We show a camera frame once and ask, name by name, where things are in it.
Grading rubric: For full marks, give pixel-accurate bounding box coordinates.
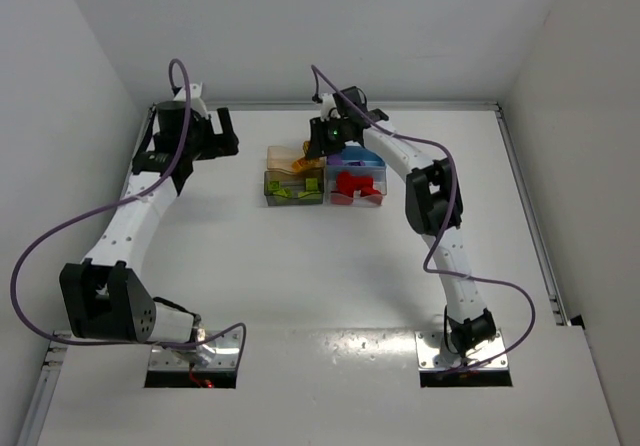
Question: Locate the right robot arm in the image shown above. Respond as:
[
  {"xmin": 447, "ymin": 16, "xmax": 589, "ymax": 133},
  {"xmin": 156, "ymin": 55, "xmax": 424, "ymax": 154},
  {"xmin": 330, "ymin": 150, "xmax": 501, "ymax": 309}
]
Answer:
[{"xmin": 305, "ymin": 87, "xmax": 496, "ymax": 358}]

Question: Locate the purple round lego piece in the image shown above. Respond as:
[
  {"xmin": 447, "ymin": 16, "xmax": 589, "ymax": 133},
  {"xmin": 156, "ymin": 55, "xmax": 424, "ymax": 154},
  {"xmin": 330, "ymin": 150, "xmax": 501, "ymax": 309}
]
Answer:
[{"xmin": 326, "ymin": 154, "xmax": 343, "ymax": 166}]

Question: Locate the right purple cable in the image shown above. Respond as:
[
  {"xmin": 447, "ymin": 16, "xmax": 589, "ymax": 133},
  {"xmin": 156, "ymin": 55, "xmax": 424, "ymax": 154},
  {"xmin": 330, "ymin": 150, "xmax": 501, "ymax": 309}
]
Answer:
[{"xmin": 309, "ymin": 63, "xmax": 537, "ymax": 375}]

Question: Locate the multicolour lego stack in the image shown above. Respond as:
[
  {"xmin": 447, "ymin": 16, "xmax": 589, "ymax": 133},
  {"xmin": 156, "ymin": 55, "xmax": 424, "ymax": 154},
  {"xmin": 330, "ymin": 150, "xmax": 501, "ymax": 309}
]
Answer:
[{"xmin": 336, "ymin": 171, "xmax": 361, "ymax": 197}]

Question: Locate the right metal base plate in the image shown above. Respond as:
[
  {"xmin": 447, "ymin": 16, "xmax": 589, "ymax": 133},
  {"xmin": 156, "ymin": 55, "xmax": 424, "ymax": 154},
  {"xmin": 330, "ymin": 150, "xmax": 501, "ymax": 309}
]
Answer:
[{"xmin": 415, "ymin": 329, "xmax": 510, "ymax": 370}]

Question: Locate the red lego piece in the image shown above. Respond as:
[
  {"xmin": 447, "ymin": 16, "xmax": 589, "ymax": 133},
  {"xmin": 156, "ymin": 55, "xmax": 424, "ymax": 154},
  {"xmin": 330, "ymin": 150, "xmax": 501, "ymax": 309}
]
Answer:
[{"xmin": 356, "ymin": 176, "xmax": 374, "ymax": 190}]

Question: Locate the green lego in grey container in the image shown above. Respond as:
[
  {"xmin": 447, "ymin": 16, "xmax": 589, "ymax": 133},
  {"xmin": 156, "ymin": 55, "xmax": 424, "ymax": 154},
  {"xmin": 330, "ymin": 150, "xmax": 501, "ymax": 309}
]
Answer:
[{"xmin": 297, "ymin": 191, "xmax": 322, "ymax": 201}]

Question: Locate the grey translucent container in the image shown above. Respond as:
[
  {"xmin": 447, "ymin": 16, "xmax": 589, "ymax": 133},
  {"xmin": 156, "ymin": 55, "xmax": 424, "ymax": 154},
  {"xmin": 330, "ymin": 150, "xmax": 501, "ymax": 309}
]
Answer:
[{"xmin": 263, "ymin": 178, "xmax": 325, "ymax": 207}]

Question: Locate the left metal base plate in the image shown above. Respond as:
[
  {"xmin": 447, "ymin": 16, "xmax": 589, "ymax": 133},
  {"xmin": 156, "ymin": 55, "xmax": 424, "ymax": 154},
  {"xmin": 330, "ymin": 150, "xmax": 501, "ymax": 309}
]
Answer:
[{"xmin": 148, "ymin": 328, "xmax": 244, "ymax": 373}]

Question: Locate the purple cable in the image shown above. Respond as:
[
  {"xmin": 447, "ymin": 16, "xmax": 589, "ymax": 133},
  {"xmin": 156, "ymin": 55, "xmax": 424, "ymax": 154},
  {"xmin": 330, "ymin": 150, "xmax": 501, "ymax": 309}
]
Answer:
[
  {"xmin": 309, "ymin": 63, "xmax": 537, "ymax": 375},
  {"xmin": 9, "ymin": 58, "xmax": 247, "ymax": 355}
]

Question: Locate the green quarter round lego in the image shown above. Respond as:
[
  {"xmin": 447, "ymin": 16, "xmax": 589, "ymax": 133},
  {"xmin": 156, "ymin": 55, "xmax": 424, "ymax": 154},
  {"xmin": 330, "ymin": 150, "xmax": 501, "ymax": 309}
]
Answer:
[{"xmin": 272, "ymin": 189, "xmax": 293, "ymax": 200}]

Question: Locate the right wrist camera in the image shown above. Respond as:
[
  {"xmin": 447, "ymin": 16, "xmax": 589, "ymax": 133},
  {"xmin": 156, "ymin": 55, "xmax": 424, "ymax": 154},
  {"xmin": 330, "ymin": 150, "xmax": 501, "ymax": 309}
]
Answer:
[{"xmin": 312, "ymin": 93, "xmax": 341, "ymax": 121}]

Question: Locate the blue container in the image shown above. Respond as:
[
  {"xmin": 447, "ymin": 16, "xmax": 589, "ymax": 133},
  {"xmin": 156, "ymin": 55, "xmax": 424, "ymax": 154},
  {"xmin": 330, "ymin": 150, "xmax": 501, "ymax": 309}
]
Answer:
[{"xmin": 326, "ymin": 146, "xmax": 386, "ymax": 183}]

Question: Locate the red lego brick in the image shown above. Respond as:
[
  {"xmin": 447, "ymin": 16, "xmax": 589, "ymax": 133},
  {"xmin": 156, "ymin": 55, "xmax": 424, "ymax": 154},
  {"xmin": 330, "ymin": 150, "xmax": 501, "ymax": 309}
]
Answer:
[{"xmin": 329, "ymin": 192, "xmax": 354, "ymax": 206}]

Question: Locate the red half round lego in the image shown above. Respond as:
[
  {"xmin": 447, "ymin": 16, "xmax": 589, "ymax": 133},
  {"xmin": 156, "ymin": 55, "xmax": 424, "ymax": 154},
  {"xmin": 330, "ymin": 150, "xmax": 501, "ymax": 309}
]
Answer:
[{"xmin": 360, "ymin": 189, "xmax": 384, "ymax": 205}]

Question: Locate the green rectangular lego brick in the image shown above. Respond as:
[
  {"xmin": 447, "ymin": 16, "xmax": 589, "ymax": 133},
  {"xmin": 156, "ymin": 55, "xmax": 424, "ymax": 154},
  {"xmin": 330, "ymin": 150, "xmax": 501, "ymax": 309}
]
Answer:
[{"xmin": 305, "ymin": 178, "xmax": 320, "ymax": 192}]

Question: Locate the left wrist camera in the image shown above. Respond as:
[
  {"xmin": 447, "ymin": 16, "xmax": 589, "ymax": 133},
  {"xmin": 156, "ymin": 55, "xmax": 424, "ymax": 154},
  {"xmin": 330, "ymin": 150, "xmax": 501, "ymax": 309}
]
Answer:
[{"xmin": 172, "ymin": 82, "xmax": 209, "ymax": 117}]

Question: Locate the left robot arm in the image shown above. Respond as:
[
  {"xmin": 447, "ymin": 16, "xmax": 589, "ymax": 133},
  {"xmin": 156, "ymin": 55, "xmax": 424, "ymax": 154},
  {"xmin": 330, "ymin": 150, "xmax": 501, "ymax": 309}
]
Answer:
[{"xmin": 59, "ymin": 101, "xmax": 239, "ymax": 344}]

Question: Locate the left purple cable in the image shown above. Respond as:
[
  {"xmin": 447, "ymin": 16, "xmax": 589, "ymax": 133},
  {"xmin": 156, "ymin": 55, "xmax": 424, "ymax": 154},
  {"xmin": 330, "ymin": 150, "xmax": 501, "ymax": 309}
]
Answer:
[{"xmin": 9, "ymin": 58, "xmax": 247, "ymax": 355}]

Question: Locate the orange translucent container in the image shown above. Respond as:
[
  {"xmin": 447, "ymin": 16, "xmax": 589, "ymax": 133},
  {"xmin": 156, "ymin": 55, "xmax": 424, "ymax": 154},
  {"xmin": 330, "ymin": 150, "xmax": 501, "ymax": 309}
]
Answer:
[{"xmin": 264, "ymin": 145, "xmax": 325, "ymax": 183}]

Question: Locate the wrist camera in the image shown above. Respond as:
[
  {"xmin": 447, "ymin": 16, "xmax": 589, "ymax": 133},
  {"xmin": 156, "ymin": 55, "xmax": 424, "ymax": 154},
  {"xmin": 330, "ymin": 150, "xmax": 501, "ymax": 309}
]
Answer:
[
  {"xmin": 312, "ymin": 93, "xmax": 341, "ymax": 121},
  {"xmin": 172, "ymin": 82, "xmax": 209, "ymax": 117}
]

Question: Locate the clear container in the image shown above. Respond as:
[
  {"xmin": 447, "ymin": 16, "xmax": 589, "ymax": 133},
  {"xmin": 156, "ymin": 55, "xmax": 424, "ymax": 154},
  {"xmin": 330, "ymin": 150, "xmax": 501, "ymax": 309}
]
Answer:
[{"xmin": 328, "ymin": 182, "xmax": 386, "ymax": 207}]

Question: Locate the metal base plate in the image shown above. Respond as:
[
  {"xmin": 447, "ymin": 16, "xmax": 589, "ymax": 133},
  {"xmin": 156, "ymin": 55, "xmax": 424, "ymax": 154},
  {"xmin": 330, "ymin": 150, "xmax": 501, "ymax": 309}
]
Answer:
[
  {"xmin": 148, "ymin": 328, "xmax": 244, "ymax": 373},
  {"xmin": 415, "ymin": 329, "xmax": 510, "ymax": 370}
]

